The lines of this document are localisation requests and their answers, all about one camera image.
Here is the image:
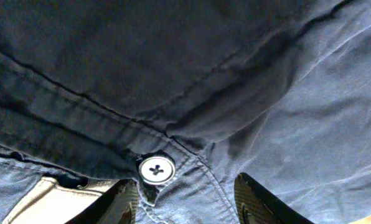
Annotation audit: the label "dark blue shorts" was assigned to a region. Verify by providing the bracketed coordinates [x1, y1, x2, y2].
[0, 0, 371, 223]

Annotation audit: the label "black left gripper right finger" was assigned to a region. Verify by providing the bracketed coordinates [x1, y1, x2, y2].
[234, 173, 312, 224]

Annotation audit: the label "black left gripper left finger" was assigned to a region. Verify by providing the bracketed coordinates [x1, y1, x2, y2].
[66, 180, 139, 224]

